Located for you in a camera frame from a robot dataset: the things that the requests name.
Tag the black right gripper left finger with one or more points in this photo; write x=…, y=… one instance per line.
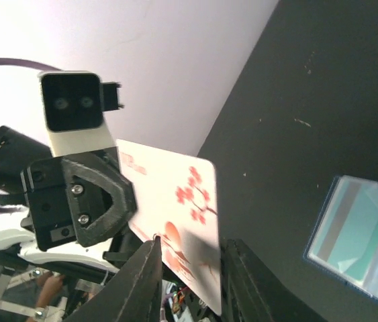
x=133, y=294

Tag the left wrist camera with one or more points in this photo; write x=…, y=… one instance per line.
x=74, y=107

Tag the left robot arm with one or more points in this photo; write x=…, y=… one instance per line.
x=18, y=245

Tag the blue leather card holder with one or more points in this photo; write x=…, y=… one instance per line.
x=370, y=285

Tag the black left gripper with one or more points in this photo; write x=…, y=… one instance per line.
x=79, y=197

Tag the pink blossom card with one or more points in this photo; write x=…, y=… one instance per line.
x=177, y=201

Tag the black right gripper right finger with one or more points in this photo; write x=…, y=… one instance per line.
x=251, y=292

